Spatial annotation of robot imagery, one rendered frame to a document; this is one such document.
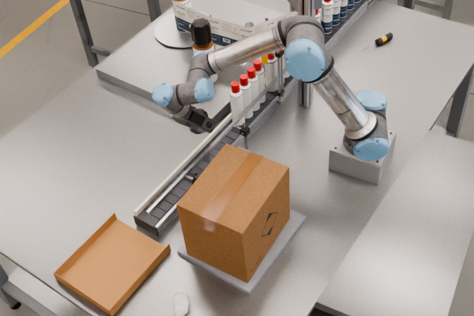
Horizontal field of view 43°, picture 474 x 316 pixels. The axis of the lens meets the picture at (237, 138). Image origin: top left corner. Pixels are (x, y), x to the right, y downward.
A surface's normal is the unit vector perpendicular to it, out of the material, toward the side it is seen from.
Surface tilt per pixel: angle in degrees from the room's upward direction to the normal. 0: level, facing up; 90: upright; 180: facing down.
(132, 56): 0
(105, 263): 0
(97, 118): 0
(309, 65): 84
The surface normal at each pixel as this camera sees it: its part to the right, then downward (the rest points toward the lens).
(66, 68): -0.07, -0.71
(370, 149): -0.02, 0.78
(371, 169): -0.46, 0.65
